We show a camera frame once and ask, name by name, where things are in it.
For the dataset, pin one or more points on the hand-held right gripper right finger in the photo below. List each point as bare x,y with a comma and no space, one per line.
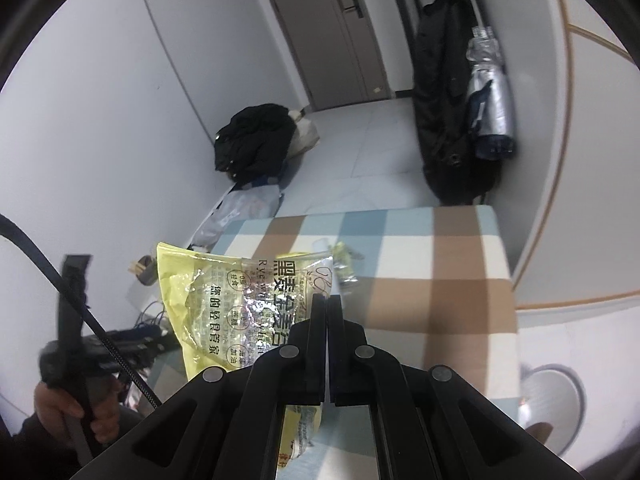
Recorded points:
335,340

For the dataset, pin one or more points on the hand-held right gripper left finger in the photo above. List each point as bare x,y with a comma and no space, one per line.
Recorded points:
318,340

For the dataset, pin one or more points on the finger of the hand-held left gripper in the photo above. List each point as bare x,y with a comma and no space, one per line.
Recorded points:
140,333
147,352

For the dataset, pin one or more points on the yellow snack wrapper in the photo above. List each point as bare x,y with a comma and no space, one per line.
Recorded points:
200,300

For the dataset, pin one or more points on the white round bin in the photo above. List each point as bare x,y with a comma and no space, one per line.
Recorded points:
550,400

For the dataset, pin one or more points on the person's left forearm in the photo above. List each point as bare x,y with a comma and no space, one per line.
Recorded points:
30,447

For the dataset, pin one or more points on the person's left hand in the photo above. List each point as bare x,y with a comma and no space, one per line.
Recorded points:
50,405

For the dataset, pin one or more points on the white bedside table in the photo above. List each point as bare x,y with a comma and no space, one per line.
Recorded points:
135,295

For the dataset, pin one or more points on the brown cup with sticks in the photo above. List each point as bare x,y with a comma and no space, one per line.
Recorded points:
146,270

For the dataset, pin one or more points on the crumpled clear plastic wrapper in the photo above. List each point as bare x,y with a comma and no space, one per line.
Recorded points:
345,260

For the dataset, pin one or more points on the plaid blanket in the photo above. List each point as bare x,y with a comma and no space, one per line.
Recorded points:
450,270

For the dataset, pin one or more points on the clear plastic bag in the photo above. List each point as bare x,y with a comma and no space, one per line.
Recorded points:
240,210

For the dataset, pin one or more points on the beige cloth bag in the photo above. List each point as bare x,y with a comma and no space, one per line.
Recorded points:
302,135

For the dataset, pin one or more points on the black clothes pile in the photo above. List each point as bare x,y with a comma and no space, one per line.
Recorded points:
255,135

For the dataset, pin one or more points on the black hanging jacket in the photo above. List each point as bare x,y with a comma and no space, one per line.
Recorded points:
445,100

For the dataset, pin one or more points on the silver folded umbrella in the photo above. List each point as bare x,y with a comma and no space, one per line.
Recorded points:
492,95

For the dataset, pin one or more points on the grey door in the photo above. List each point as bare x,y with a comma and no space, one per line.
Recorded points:
320,35

